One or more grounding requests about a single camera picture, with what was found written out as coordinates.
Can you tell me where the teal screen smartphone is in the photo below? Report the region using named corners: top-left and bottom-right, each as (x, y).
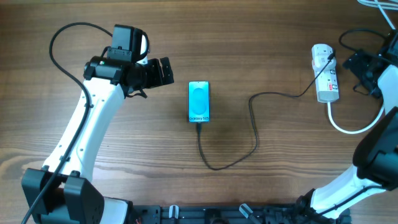
top-left (188, 81), bottom-right (210, 123)

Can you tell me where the black charging cable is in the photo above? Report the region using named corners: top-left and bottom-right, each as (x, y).
top-left (195, 49), bottom-right (336, 171)

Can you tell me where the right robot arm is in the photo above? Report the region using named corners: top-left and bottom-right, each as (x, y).
top-left (297, 29), bottom-right (397, 223)

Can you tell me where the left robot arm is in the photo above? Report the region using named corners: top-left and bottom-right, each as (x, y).
top-left (21, 25), bottom-right (174, 223)

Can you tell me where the white charger adapter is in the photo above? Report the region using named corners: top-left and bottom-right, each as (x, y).
top-left (312, 53), bottom-right (336, 72)

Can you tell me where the white power strip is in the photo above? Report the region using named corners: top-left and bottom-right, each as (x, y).
top-left (312, 44), bottom-right (339, 103)

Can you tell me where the white power strip cord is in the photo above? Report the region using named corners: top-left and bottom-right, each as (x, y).
top-left (326, 0), bottom-right (398, 135)

